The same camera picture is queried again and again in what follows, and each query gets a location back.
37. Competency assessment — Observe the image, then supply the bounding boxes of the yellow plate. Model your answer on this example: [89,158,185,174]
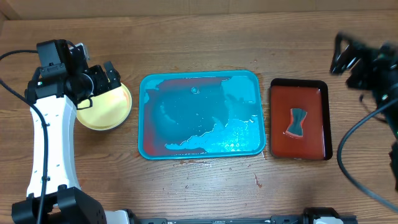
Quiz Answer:
[76,84,132,131]

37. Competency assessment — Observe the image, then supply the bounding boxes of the orange sponge with green pad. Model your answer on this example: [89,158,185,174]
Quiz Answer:
[284,108,307,138]

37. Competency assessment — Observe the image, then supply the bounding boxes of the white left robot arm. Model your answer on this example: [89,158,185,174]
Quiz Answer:
[12,39,130,223]

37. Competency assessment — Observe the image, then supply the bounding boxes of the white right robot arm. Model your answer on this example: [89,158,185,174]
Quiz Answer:
[330,32,397,109]

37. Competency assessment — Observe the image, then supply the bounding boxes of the black tray with red water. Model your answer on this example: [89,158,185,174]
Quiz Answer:
[269,78,333,161]

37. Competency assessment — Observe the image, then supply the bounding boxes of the teal plastic tray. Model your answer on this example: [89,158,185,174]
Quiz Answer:
[137,70,266,160]

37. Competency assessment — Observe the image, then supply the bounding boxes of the cardboard back panel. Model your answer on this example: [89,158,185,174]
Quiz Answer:
[1,0,397,20]

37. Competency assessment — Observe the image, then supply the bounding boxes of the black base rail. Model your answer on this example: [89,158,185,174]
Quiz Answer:
[126,207,358,224]

